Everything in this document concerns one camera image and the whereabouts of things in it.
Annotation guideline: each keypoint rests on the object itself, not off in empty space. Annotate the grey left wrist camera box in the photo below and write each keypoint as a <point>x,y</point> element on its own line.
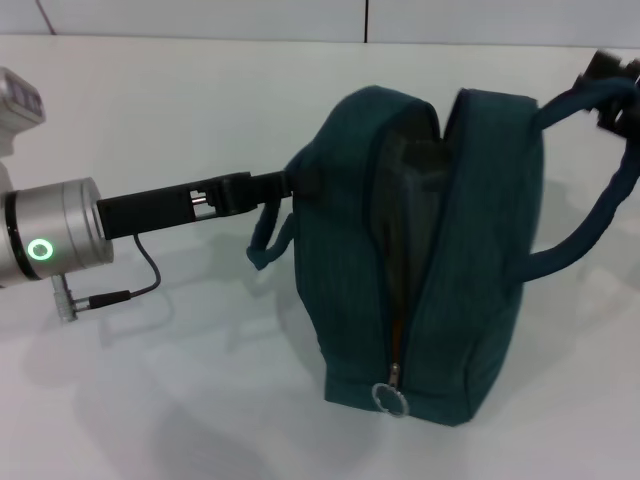
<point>20,100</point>

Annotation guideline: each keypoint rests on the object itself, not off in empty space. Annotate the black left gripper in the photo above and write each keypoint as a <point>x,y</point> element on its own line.
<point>165,207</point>

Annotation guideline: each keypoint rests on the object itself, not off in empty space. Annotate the dark teal insulated bag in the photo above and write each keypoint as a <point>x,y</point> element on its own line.
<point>475,250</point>

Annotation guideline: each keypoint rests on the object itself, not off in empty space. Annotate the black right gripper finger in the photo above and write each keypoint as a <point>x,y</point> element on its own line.
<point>620,117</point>
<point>607,65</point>

